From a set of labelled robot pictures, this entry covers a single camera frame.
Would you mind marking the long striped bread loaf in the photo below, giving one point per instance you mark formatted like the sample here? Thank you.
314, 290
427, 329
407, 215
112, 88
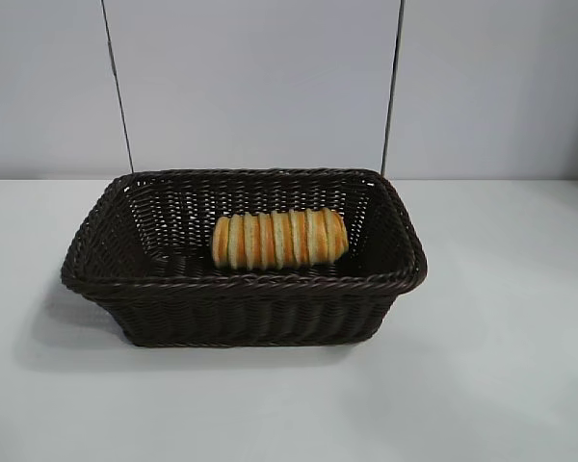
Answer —
279, 238

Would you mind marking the dark brown wicker basket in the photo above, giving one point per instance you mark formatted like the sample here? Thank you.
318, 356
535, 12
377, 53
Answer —
221, 308

